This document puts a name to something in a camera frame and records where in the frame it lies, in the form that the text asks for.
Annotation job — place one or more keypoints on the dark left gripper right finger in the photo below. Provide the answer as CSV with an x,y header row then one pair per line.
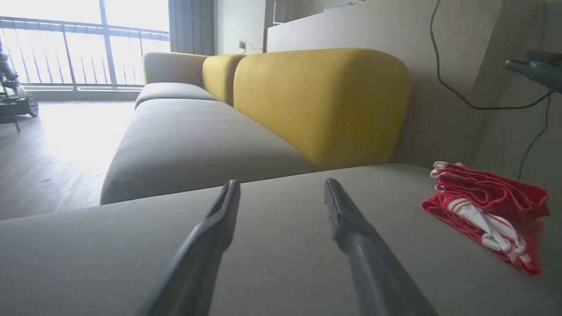
x,y
377,281

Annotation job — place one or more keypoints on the dark balcony railing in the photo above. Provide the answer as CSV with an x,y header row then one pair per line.
x,y
65,61

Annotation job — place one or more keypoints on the black wheeled robot base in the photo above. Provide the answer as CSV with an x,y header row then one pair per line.
x,y
13,105

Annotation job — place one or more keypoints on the light grey sofa back cushion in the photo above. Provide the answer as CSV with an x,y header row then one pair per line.
x,y
171,66

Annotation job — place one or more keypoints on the red jersey with white sleeves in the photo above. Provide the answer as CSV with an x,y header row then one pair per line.
x,y
487,228

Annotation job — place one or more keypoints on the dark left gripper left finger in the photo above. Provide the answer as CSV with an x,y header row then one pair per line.
x,y
193,272

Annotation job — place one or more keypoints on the small yellow sofa back cushion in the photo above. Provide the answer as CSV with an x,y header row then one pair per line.
x,y
219,74

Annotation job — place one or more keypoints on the large yellow sofa back cushion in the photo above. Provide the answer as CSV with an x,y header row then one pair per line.
x,y
325,105

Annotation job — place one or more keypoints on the dark grey sofa back cushion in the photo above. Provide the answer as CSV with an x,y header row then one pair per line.
x,y
505,140

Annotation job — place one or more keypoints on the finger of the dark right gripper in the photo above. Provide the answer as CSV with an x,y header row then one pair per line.
x,y
549,58
544,74

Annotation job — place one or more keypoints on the small grey sofa seat cushion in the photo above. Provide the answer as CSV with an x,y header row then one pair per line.
x,y
171,91

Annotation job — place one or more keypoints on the large grey sofa seat cushion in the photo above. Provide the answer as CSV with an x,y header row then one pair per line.
x,y
285,210

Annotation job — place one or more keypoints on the white wall plug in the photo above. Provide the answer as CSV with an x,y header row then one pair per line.
x,y
242,45

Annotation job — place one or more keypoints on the grey window curtain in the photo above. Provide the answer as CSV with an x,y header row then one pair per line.
x,y
191,26

